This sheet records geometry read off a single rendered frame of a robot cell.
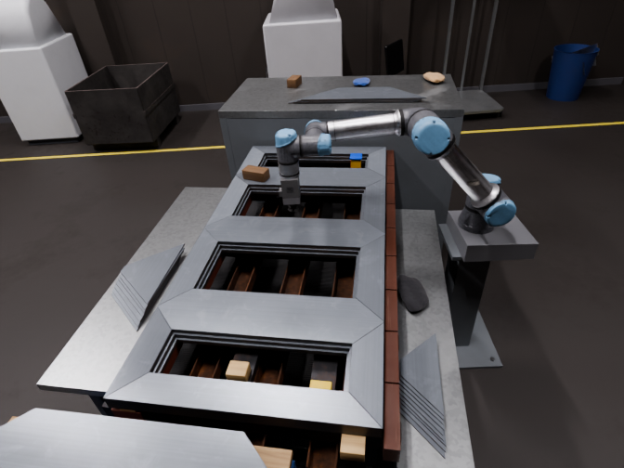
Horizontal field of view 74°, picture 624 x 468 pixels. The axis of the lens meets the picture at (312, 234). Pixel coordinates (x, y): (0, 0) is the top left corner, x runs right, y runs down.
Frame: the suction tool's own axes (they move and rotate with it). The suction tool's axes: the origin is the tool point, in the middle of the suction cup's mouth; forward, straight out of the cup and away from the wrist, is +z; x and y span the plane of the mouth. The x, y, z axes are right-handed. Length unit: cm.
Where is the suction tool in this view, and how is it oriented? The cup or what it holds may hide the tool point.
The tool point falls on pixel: (292, 209)
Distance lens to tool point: 161.4
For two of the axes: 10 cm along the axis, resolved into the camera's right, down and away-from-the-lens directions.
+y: 0.0, 6.0, -8.0
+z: 0.6, 8.0, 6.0
